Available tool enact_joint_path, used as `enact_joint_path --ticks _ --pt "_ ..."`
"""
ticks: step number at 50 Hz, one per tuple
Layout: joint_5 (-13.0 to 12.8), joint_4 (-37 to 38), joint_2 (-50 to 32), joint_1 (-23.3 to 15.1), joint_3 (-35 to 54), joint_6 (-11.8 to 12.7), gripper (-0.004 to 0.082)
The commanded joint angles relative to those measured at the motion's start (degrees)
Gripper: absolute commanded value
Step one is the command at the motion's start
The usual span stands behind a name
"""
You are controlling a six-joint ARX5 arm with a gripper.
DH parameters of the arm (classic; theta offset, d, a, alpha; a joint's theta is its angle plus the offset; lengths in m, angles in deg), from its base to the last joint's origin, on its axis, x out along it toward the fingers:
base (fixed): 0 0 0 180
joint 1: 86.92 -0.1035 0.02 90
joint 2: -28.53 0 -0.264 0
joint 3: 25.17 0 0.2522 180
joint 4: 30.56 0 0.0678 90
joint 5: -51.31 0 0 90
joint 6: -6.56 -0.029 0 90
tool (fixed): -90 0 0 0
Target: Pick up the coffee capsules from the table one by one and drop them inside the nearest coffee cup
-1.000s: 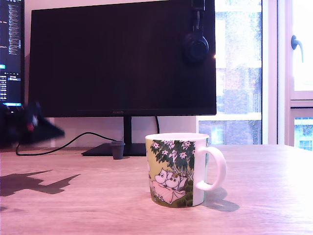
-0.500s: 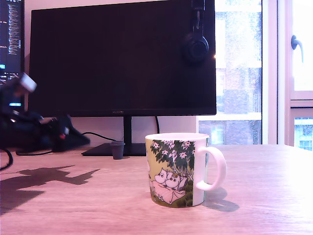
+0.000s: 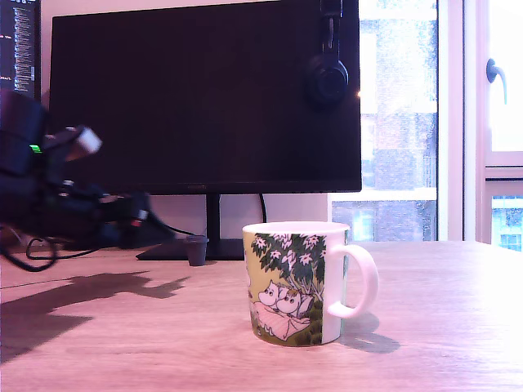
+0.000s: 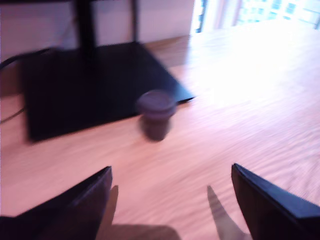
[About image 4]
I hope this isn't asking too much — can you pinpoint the black monitor power cable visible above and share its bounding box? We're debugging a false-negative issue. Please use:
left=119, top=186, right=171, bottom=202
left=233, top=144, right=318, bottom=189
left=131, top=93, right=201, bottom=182
left=130, top=0, right=140, bottom=43

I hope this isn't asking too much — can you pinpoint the dark grey coffee capsule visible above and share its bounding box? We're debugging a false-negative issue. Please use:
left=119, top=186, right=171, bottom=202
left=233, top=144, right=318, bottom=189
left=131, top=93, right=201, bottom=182
left=136, top=90, right=176, bottom=143

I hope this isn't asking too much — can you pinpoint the black cable on table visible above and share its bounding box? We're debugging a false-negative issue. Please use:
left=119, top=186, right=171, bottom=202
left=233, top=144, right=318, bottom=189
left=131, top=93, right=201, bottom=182
left=0, top=48, right=55, bottom=124

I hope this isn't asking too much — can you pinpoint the black Huawei monitor with stand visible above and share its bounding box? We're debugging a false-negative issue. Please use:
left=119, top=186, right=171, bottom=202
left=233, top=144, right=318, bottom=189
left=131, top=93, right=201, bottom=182
left=21, top=0, right=196, bottom=144

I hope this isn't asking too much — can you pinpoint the white window frame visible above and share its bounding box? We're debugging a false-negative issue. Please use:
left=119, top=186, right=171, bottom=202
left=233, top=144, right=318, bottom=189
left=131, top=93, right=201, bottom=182
left=189, top=0, right=320, bottom=33

